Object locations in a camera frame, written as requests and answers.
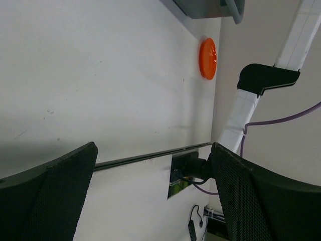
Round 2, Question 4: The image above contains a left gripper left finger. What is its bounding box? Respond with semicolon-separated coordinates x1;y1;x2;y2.
1;142;98;240

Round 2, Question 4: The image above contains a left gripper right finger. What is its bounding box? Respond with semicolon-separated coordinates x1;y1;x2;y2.
210;143;320;240

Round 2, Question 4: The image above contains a grey plastic bin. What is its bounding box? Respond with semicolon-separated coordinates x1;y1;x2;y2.
174;0;245;25

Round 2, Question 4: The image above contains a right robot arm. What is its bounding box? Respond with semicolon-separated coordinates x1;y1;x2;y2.
218;1;320;155

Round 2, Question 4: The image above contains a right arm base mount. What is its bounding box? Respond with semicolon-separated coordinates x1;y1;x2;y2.
168;150;219;198

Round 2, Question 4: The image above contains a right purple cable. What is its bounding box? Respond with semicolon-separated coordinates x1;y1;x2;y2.
193;100;321;195

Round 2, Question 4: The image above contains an orange plate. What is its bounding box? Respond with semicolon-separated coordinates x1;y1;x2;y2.
199;38;217;80

